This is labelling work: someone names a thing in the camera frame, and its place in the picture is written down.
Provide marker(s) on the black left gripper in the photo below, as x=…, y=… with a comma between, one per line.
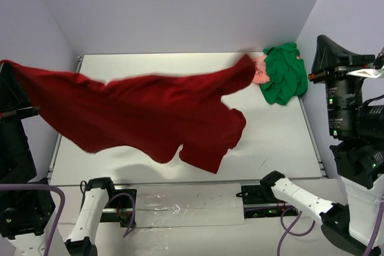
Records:
x=12, y=93

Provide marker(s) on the green t shirt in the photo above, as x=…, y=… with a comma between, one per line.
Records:
x=282, y=94

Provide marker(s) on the red t shirt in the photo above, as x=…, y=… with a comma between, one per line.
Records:
x=162, y=116

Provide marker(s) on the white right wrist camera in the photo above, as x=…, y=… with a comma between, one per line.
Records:
x=375, y=72

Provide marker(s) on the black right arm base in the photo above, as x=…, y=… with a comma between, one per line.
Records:
x=259, y=203

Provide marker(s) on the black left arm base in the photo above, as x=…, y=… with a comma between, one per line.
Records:
x=120, y=210

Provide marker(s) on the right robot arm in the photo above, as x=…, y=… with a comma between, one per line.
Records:
x=356, y=227

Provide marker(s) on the pink t shirt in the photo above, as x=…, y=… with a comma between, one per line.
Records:
x=260, y=71

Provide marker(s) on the aluminium table frame rail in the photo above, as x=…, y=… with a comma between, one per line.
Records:
x=313, y=141

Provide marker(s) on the white taped cover plate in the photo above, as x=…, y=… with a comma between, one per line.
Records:
x=169, y=206

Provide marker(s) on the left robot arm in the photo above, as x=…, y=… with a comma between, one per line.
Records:
x=30, y=211

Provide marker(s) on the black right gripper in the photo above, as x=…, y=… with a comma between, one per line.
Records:
x=330, y=58

